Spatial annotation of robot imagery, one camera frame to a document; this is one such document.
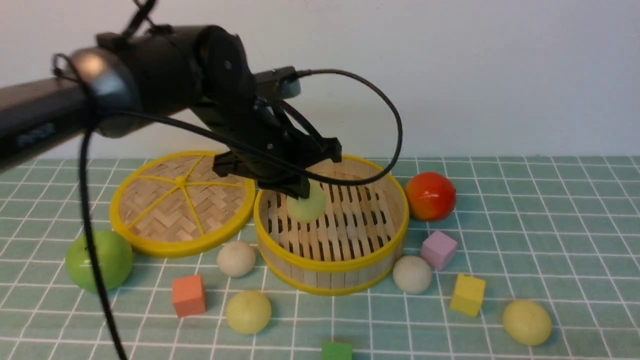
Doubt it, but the green wooden cube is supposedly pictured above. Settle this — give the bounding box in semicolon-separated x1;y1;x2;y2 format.
321;341;354;360

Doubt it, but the orange wooden cube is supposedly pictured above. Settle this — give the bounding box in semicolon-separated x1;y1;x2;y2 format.
172;274;207;318

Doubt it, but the bamboo steamer tray yellow rim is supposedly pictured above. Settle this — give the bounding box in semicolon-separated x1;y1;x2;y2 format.
253;174;410;296

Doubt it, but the yellow bun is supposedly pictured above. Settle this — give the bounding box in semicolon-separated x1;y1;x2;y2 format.
285;180;327;223
225;291;272;335
502;300;553;347

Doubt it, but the white bun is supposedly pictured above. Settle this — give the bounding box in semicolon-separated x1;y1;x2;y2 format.
391;255;433;296
216;240;257;278

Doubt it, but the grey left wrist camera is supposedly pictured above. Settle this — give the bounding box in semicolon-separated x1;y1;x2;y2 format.
254;66;302;102

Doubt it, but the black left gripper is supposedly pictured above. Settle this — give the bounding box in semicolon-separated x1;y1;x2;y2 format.
190;101;343;199

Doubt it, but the bamboo steamer lid yellow rim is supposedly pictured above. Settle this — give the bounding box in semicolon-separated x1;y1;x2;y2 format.
109;150;256;258

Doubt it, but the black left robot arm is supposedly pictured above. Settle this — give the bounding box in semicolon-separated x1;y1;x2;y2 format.
0;25;342;198

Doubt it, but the red orange tomato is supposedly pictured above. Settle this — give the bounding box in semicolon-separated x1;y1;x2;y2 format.
404;171;457;222

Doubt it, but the yellow wooden cube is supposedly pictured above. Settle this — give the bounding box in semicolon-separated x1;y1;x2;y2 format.
449;273;487;318

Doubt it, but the pink wooden cube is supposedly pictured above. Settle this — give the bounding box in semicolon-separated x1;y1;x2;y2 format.
420;231;458;271

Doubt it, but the green apple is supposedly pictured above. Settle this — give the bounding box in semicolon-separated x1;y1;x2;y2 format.
64;230;134;293

